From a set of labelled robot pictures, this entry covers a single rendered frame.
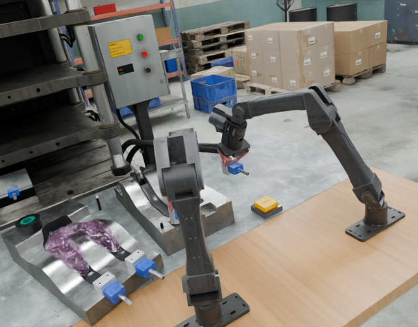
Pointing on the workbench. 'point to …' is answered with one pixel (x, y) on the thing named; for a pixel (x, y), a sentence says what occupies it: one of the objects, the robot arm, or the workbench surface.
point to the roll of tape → (29, 224)
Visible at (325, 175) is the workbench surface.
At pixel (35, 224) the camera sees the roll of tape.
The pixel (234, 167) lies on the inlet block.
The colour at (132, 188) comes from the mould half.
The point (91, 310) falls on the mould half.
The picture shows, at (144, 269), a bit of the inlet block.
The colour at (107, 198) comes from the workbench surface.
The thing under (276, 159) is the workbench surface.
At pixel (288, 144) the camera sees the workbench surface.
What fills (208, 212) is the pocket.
